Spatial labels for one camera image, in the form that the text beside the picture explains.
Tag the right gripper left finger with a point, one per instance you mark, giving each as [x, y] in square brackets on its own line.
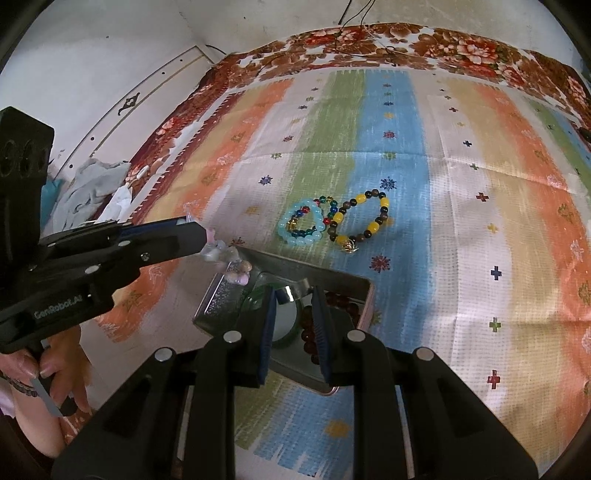
[174, 417]

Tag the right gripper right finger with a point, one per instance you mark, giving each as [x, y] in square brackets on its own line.
[413, 417]

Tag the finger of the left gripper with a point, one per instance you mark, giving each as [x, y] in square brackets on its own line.
[143, 244]
[68, 277]

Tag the person's left hand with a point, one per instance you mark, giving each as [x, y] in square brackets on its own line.
[65, 362]

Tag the white bed headboard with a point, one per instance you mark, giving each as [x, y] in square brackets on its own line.
[120, 132]

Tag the grey crumpled cloth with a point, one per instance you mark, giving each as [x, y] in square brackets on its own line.
[92, 183]

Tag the silver metal tin box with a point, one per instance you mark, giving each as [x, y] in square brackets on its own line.
[291, 352]

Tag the green jade bangle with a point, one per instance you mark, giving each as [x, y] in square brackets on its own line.
[288, 313]

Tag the colourful striped woven mat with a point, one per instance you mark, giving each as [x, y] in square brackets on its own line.
[485, 257]

